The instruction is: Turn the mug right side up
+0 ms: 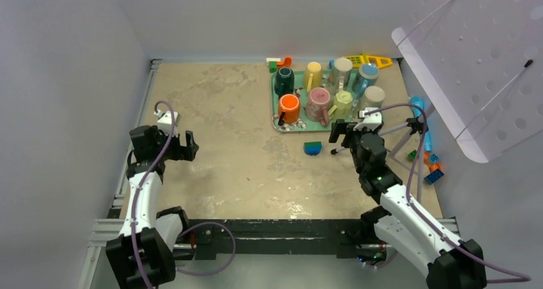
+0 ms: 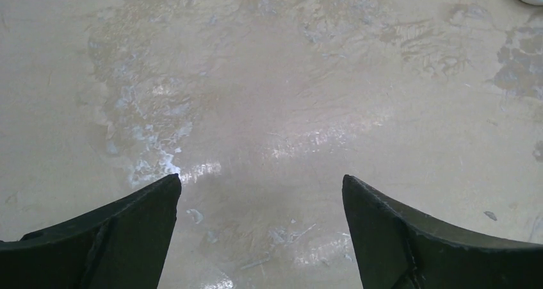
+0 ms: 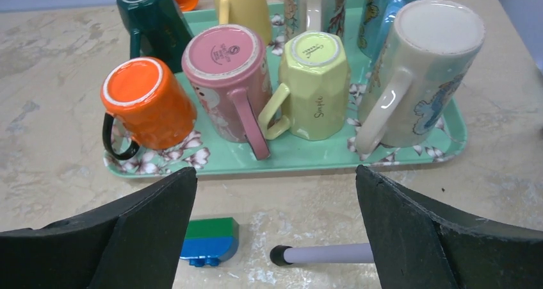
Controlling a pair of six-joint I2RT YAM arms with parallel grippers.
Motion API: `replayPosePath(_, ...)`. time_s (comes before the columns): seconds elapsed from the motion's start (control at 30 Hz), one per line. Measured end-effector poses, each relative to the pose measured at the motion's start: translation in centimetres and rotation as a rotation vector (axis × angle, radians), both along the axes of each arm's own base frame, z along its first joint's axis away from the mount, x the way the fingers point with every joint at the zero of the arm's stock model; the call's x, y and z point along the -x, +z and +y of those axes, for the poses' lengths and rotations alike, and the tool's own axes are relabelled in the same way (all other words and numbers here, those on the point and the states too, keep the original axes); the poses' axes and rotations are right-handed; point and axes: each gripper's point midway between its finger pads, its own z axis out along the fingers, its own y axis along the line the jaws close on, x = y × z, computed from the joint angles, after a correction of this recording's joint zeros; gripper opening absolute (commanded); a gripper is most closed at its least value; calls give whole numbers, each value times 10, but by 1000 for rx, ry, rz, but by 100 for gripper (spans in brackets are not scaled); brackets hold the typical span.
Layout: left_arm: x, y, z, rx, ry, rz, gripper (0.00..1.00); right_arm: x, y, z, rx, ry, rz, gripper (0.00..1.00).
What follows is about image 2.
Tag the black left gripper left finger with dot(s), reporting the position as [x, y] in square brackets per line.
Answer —
[120, 245]

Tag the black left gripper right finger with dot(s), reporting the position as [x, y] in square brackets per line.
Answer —
[397, 246]

